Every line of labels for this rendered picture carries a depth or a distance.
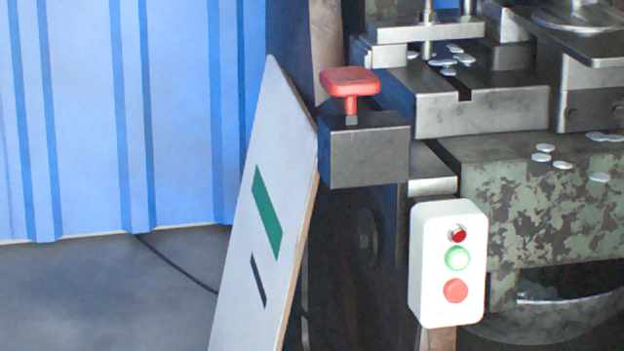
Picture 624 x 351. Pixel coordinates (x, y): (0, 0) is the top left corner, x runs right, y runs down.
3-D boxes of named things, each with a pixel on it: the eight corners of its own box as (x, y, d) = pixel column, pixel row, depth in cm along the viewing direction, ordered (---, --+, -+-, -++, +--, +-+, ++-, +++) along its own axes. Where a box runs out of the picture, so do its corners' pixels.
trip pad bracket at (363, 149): (409, 273, 151) (413, 115, 144) (329, 282, 149) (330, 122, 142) (393, 253, 157) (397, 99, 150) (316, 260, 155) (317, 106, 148)
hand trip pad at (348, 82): (382, 145, 144) (384, 81, 141) (331, 150, 143) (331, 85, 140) (365, 126, 151) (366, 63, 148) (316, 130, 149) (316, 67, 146)
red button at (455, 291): (468, 303, 143) (470, 280, 142) (445, 305, 142) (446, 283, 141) (465, 298, 144) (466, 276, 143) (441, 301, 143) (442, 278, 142)
